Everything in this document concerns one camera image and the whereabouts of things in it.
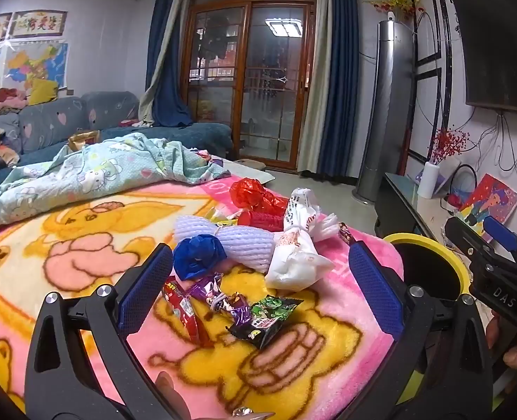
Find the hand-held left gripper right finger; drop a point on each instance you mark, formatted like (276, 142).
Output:
(374, 288)

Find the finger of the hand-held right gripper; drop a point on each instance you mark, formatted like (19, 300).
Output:
(499, 231)
(464, 238)

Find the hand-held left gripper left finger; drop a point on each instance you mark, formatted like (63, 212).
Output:
(146, 284)

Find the yellow rimmed bin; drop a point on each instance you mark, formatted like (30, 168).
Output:
(416, 238)

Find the brown chocolate bar wrapper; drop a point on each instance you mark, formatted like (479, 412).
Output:
(346, 232)

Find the white plastic bag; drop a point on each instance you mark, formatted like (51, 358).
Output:
(293, 262)

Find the green black snack packet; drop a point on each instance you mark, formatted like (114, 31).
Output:
(267, 319)

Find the red plastic bag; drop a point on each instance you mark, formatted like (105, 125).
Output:
(254, 194)

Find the person's left hand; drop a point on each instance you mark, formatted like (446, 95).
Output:
(168, 389)

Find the colourful figure painting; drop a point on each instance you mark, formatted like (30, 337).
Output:
(490, 197)

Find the cream printed cabinet cover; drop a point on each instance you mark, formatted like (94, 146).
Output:
(433, 216)

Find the small red bundle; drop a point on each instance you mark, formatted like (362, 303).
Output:
(453, 201)

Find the red snack wrapper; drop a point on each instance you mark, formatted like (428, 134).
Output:
(184, 310)

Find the blue crumpled wrapper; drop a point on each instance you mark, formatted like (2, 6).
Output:
(197, 256)

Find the pink cartoon blanket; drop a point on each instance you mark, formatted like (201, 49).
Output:
(87, 280)

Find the black hoop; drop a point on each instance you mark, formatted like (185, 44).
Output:
(451, 179)

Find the white ribbed vase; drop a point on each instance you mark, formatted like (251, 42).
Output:
(431, 181)

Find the dark television cabinet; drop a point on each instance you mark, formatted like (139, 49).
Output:
(396, 210)

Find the purple snack wrapper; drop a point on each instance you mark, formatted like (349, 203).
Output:
(236, 310)

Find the red berry branches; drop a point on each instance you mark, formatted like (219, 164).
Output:
(448, 142)

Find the small yellow candy wrapper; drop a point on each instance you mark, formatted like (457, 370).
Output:
(223, 218)

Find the white foam net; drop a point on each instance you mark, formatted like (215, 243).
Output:
(241, 240)

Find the light green printed quilt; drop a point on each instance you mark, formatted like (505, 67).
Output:
(109, 170)

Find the red ribbed roll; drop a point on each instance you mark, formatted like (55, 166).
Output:
(258, 218)

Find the silver tower air conditioner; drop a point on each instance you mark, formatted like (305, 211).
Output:
(385, 109)

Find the white coffee table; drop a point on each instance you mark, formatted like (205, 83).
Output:
(258, 177)

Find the gold box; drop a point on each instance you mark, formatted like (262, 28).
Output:
(83, 139)

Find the blue footstool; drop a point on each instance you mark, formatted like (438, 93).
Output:
(251, 164)

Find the blue sofa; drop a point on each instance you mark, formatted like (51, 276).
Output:
(206, 133)

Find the black television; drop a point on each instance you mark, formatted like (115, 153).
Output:
(499, 52)

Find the cream curtain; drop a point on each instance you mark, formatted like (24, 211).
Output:
(151, 96)
(315, 109)

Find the blue curtain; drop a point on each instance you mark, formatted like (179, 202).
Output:
(166, 61)
(341, 74)

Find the yellow cushion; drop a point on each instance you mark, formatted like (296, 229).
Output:
(43, 92)

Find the wooden glass sliding door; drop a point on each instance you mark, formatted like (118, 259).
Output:
(249, 74)

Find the colourful country map poster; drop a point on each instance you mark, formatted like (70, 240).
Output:
(35, 65)

